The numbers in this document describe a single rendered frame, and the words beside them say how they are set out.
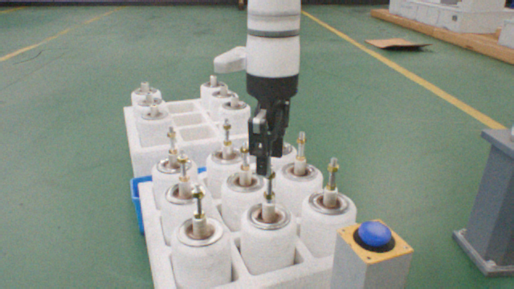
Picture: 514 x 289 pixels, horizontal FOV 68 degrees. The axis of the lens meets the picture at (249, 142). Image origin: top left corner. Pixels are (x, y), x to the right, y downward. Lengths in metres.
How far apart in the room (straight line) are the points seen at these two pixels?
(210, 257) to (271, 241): 0.10
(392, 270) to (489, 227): 0.52
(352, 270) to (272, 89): 0.26
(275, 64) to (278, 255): 0.31
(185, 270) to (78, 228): 0.56
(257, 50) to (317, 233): 0.34
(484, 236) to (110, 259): 0.87
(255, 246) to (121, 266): 0.42
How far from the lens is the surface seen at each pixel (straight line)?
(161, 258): 0.70
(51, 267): 1.04
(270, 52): 0.51
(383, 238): 0.52
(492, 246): 1.04
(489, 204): 1.02
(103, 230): 1.10
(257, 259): 0.66
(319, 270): 0.68
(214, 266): 0.62
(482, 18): 4.08
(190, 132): 1.21
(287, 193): 0.77
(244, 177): 0.73
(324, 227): 0.68
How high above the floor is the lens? 0.64
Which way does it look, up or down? 25 degrees down
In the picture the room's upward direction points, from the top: straight up
